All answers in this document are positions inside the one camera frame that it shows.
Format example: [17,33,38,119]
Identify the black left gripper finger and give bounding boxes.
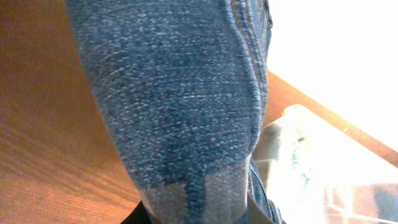
[121,201,151,224]

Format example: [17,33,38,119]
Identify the dark blue jeans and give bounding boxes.
[65,0,283,223]

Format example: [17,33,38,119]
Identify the clear plastic storage bin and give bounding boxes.
[253,105,397,223]

